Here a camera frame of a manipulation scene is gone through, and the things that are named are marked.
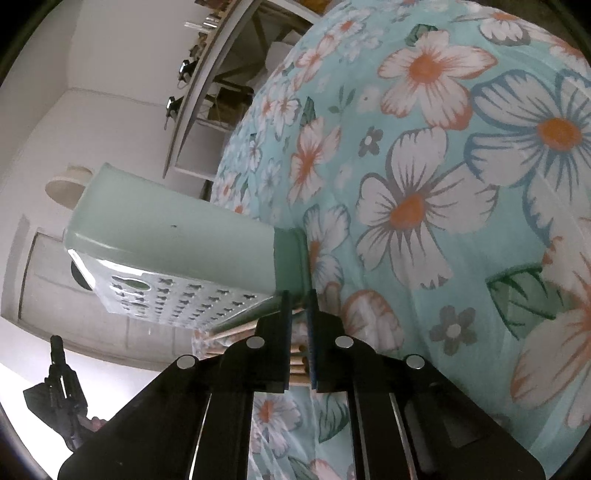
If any floral blanket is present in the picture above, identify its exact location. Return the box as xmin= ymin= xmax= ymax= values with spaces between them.
xmin=191 ymin=0 xmax=591 ymax=480

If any white sack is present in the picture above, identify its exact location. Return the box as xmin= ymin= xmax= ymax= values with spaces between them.
xmin=249 ymin=28 xmax=301 ymax=88

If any bundle of wooden chopsticks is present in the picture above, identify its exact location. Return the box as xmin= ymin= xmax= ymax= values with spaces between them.
xmin=203 ymin=318 xmax=311 ymax=386

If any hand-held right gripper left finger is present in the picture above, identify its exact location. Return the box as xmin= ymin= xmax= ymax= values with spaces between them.
xmin=58 ymin=290 xmax=294 ymax=480

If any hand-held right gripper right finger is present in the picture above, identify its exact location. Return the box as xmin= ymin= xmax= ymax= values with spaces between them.
xmin=305 ymin=288 xmax=543 ymax=480

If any white table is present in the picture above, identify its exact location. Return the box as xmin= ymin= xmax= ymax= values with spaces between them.
xmin=161 ymin=0 xmax=324 ymax=185

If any person's left hand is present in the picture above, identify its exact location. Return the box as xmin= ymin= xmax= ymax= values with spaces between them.
xmin=78 ymin=414 xmax=109 ymax=433

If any green plastic utensil holder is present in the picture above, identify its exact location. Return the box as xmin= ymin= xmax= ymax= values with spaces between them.
xmin=62 ymin=162 xmax=311 ymax=330

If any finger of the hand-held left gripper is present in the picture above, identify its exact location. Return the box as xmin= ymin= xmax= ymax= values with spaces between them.
xmin=49 ymin=335 xmax=66 ymax=370

